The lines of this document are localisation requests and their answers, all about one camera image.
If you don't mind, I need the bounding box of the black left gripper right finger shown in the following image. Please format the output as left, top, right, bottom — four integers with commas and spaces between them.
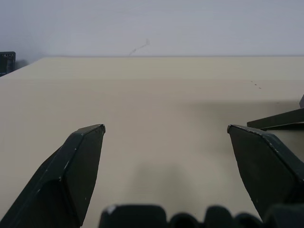
227, 124, 304, 223

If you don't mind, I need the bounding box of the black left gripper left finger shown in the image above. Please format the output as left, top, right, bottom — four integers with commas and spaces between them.
0, 123, 106, 228

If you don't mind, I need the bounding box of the black-framed whiteboard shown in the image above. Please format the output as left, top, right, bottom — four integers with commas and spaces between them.
247, 94, 304, 132

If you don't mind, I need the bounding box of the dark computer monitor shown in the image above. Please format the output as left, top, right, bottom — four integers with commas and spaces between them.
0, 51, 16, 77

